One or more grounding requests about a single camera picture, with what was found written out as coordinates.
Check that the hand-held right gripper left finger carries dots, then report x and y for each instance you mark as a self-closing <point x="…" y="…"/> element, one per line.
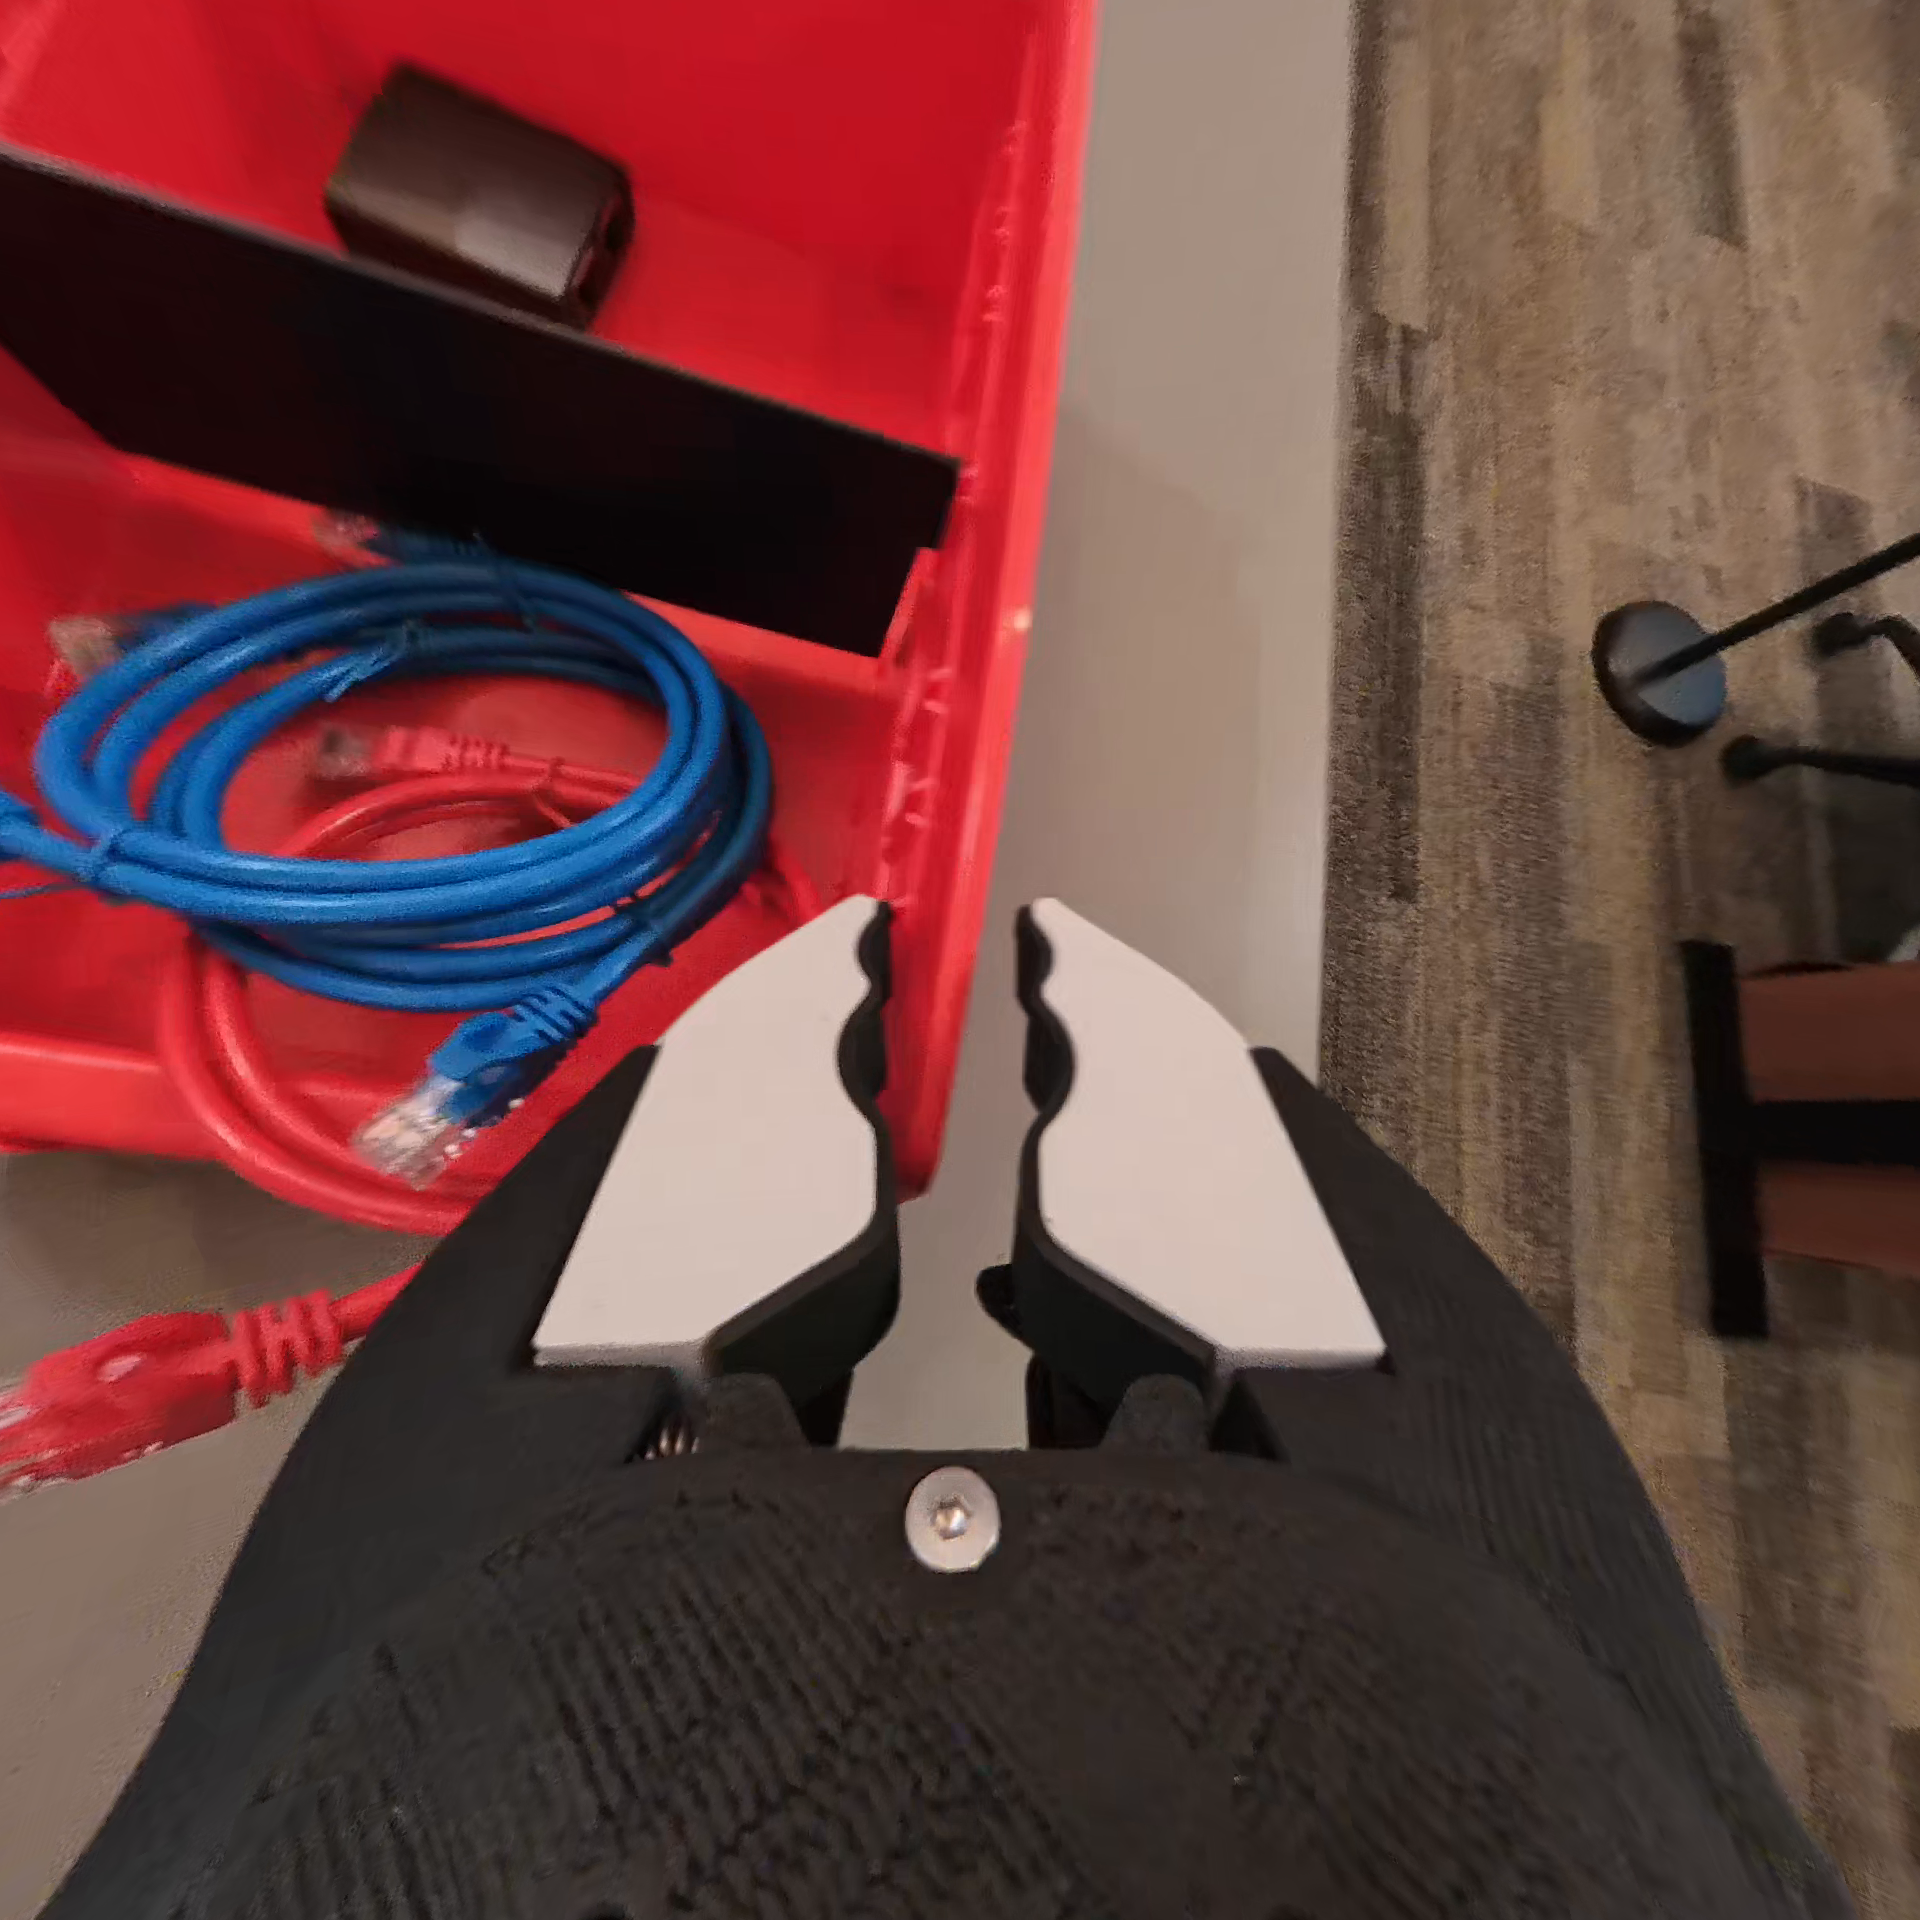
<point x="720" y="1202"/>

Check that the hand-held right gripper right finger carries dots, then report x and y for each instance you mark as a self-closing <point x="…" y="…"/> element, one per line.
<point x="1201" y="1202"/>

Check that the black ethernet adapter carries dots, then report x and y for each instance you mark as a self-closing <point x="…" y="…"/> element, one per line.
<point x="480" y="182"/>

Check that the red storage bin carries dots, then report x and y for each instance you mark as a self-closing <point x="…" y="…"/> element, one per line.
<point x="826" y="149"/>

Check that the black desk leg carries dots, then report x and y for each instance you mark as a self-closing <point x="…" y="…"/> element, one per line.
<point x="1725" y="1142"/>

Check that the black floor stand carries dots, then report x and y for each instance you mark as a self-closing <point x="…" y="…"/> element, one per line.
<point x="1658" y="675"/>

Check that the black plastic bin divider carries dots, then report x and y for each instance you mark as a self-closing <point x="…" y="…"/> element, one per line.
<point x="450" y="421"/>

